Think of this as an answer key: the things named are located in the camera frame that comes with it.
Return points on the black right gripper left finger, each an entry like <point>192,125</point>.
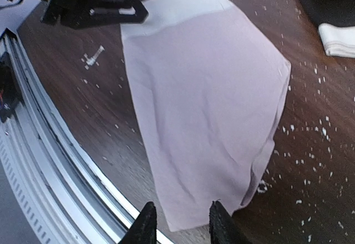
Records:
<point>143,230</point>

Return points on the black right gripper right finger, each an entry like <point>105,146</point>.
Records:
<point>222,228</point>

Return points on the black underwear white waistband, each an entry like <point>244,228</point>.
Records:
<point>334,20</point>

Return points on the pink and white underwear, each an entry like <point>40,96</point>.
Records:
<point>208,89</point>

